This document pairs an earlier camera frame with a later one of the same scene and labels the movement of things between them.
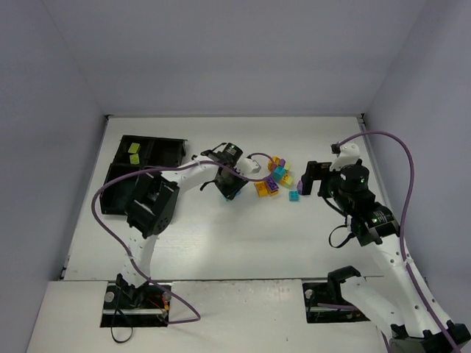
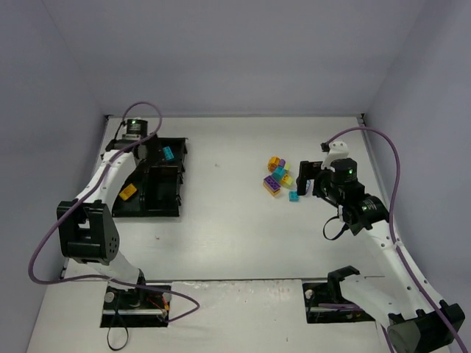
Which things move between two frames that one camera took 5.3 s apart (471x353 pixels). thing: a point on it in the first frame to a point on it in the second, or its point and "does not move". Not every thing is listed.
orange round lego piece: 276,161 does not move
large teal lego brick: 278,173 does not move
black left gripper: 228,182 to 150,151
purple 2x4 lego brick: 271,184 does not move
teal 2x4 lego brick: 238,193 to 168,154
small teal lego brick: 294,195 does not move
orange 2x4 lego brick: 260,187 to 127,191
